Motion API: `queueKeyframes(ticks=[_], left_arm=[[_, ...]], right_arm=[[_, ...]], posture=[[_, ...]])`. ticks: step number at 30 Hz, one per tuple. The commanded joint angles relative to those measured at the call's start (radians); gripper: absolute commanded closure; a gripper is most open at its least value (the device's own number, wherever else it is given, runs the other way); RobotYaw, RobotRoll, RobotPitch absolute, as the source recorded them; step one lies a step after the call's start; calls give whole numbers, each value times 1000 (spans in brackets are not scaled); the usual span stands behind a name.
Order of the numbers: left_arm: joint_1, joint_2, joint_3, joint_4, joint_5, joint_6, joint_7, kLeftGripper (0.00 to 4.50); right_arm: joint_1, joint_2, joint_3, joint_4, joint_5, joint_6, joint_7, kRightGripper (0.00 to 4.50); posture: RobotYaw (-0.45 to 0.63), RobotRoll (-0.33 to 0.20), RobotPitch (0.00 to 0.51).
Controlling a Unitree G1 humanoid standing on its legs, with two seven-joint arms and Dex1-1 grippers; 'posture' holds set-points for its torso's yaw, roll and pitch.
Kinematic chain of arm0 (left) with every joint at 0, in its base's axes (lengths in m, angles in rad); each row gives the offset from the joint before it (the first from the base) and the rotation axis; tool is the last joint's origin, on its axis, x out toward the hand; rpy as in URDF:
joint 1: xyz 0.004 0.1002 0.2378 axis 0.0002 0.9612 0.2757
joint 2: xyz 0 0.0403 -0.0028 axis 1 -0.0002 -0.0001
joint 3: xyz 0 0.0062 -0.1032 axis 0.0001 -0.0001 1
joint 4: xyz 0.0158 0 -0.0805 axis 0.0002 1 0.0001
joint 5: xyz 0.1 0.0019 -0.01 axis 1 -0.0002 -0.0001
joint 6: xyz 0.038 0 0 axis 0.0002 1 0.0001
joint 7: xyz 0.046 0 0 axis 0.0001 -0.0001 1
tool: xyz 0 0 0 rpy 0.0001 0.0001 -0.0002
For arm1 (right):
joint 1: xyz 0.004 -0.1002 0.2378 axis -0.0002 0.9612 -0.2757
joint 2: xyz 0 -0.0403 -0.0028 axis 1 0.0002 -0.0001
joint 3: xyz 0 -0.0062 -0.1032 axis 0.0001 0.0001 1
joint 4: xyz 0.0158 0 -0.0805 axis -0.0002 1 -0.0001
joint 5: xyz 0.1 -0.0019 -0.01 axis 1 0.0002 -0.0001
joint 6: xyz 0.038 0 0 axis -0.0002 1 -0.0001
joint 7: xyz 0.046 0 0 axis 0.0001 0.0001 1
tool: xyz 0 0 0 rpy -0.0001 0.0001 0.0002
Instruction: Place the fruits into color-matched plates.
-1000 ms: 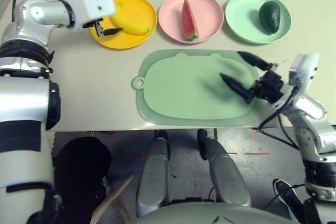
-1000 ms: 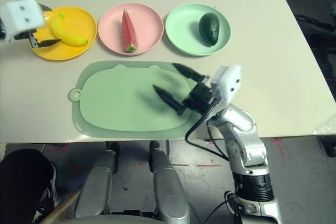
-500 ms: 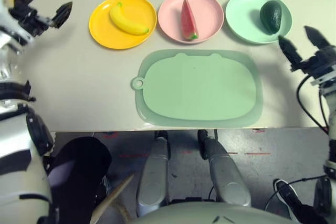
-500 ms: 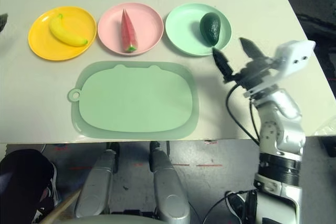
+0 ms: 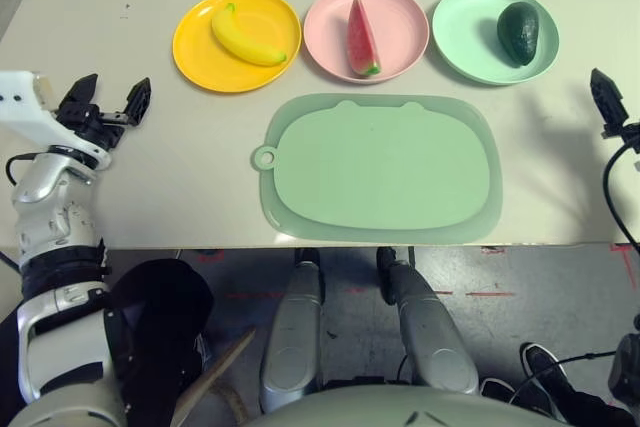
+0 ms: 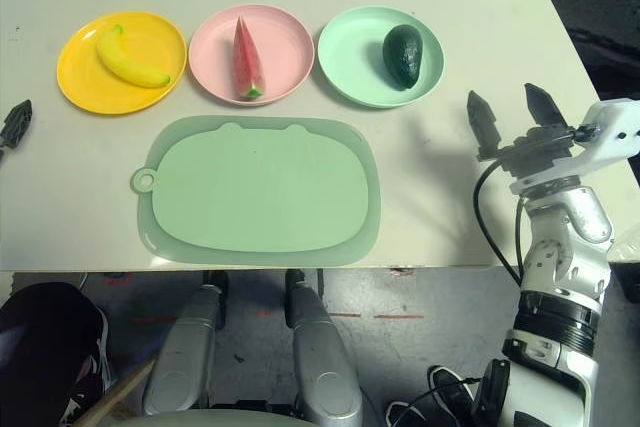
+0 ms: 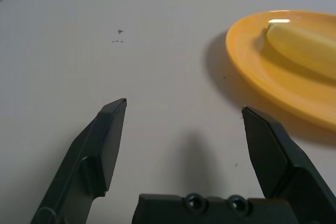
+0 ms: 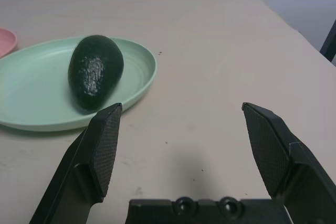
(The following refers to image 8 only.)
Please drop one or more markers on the pink plastic plate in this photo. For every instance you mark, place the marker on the pink plastic plate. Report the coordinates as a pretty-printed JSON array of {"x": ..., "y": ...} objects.
[{"x": 6, "y": 41}]

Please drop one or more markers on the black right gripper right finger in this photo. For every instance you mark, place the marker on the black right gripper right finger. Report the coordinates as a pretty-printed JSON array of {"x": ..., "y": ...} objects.
[{"x": 270, "y": 153}]

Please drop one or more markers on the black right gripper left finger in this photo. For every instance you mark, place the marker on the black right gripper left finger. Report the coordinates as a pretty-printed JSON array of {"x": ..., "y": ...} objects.
[{"x": 86, "y": 161}]

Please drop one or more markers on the dark green toy avocado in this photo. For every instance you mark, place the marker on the dark green toy avocado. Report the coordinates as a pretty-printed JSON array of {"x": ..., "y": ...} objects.
[{"x": 94, "y": 72}]

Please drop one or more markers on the dark metal post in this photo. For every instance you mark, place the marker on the dark metal post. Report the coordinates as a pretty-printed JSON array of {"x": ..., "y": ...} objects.
[{"x": 330, "y": 45}]

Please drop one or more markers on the mint green plastic plate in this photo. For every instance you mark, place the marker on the mint green plastic plate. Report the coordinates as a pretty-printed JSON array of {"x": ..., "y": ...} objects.
[{"x": 31, "y": 90}]

